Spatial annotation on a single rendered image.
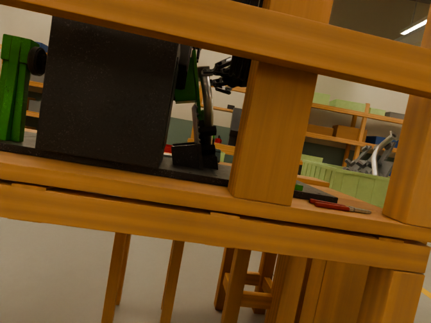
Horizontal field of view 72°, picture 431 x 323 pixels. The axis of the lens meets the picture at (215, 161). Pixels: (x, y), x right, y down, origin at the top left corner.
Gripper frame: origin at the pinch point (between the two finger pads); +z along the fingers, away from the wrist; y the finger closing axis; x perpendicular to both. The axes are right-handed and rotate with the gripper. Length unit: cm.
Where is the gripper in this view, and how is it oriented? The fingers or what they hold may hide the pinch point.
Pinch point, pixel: (206, 77)
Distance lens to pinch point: 102.0
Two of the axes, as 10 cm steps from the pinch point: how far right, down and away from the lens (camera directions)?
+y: 0.2, -6.4, -7.7
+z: -9.9, 0.9, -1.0
